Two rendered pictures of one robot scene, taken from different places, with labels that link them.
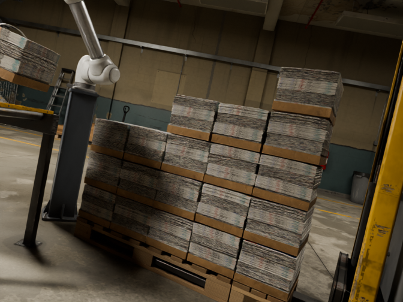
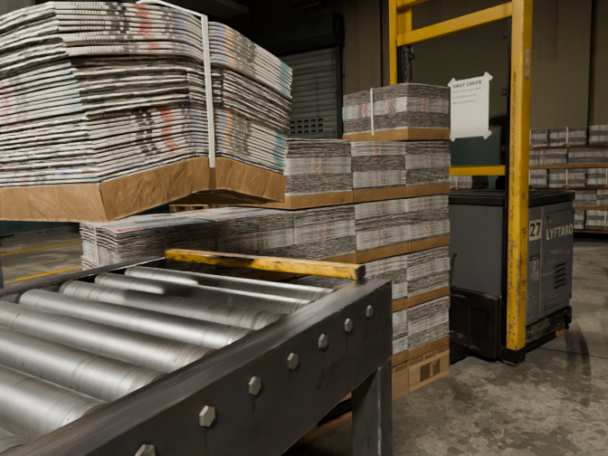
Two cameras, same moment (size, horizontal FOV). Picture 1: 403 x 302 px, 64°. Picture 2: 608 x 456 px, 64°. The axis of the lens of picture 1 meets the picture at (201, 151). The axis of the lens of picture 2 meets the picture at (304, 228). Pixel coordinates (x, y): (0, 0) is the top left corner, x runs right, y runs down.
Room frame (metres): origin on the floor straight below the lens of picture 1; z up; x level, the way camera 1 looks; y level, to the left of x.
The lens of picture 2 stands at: (1.17, 1.66, 0.98)
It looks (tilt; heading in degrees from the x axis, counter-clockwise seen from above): 7 degrees down; 296
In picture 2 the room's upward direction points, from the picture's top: 2 degrees counter-clockwise
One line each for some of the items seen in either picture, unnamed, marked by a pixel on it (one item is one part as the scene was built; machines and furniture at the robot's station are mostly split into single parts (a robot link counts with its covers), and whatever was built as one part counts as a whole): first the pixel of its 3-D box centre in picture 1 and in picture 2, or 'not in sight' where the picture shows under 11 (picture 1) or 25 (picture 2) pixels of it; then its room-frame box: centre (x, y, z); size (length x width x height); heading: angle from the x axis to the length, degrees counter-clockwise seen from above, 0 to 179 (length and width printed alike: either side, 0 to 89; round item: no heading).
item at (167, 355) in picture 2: not in sight; (79, 339); (1.69, 1.26, 0.77); 0.47 x 0.05 x 0.05; 174
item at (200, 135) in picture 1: (201, 135); (290, 197); (2.02, 0.02, 0.86); 0.38 x 0.29 x 0.04; 154
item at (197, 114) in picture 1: (204, 121); (289, 175); (2.02, 0.02, 0.95); 0.38 x 0.29 x 0.23; 154
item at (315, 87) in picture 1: (287, 192); (395, 235); (1.76, -0.52, 0.65); 0.39 x 0.30 x 1.29; 154
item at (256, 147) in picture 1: (246, 144); (348, 193); (1.89, -0.25, 0.86); 0.38 x 0.29 x 0.04; 154
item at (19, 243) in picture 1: (29, 242); not in sight; (1.90, 0.91, 0.01); 0.14 x 0.14 x 0.01; 84
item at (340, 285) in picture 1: (336, 294); (442, 313); (1.61, -0.83, 0.20); 0.62 x 0.05 x 0.30; 154
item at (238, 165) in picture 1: (170, 197); (267, 318); (2.08, 0.14, 0.42); 1.17 x 0.39 x 0.83; 64
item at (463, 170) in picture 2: not in sight; (457, 170); (1.56, -0.94, 0.92); 0.57 x 0.01 x 0.05; 154
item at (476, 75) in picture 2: not in sight; (455, 99); (1.57, -0.92, 1.28); 0.57 x 0.01 x 0.65; 154
